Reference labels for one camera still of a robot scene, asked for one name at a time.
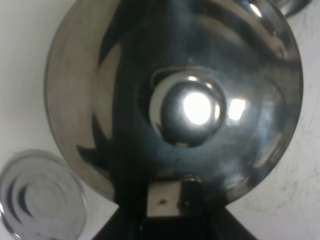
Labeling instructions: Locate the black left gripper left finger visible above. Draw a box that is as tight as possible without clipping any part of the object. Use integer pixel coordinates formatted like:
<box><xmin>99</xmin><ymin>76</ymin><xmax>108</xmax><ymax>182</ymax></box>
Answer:
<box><xmin>92</xmin><ymin>201</ymin><xmax>146</xmax><ymax>240</ymax></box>

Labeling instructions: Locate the far stainless steel saucer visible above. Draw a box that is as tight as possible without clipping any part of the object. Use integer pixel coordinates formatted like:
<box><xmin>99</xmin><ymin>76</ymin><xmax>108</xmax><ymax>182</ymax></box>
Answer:
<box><xmin>274</xmin><ymin>0</ymin><xmax>311</xmax><ymax>17</ymax></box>

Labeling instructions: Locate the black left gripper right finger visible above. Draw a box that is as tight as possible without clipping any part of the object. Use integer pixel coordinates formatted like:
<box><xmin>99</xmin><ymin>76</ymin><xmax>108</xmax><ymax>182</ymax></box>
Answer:
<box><xmin>201</xmin><ymin>183</ymin><xmax>256</xmax><ymax>240</ymax></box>

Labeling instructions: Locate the stainless steel saucer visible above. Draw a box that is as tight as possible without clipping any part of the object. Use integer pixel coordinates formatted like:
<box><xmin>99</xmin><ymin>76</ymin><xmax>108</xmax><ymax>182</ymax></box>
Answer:
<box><xmin>274</xmin><ymin>0</ymin><xmax>311</xmax><ymax>17</ymax></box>
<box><xmin>0</xmin><ymin>149</ymin><xmax>87</xmax><ymax>240</ymax></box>

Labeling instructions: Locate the stainless steel teapot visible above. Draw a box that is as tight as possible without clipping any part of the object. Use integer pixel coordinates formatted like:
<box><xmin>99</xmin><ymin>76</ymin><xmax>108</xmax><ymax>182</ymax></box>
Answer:
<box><xmin>45</xmin><ymin>0</ymin><xmax>303</xmax><ymax>216</ymax></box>

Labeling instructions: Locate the near stainless steel saucer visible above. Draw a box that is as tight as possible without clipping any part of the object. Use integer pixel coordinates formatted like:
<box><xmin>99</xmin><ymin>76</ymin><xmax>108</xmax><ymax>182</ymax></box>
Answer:
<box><xmin>0</xmin><ymin>149</ymin><xmax>87</xmax><ymax>240</ymax></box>

